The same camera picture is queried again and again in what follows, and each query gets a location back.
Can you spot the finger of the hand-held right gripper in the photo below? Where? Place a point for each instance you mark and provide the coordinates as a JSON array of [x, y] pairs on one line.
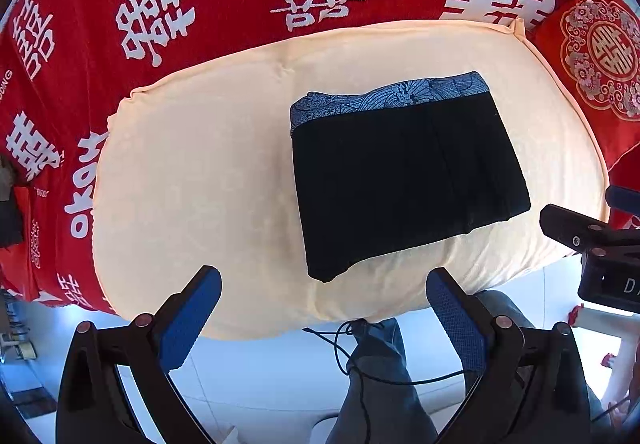
[[625, 200], [570, 229]]

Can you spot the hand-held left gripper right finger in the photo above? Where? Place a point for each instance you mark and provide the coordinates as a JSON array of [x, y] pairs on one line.
[[455, 324]]

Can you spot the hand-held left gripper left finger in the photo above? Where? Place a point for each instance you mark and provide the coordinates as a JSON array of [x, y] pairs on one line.
[[192, 319]]

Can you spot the black pants with blue waistband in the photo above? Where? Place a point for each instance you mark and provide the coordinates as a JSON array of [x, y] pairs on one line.
[[400, 173]]

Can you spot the person's left leg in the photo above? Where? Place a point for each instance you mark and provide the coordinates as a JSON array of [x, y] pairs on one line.
[[380, 404]]

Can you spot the cream blanket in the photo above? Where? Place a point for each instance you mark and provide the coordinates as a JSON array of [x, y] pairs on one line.
[[200, 173]]

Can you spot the red patterned pillow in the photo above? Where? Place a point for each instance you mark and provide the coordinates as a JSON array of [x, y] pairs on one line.
[[555, 53]]

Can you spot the dark cloth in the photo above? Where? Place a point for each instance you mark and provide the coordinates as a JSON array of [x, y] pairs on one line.
[[10, 224]]

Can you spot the red printed blanket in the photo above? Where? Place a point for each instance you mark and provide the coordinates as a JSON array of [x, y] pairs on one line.
[[225, 48]]

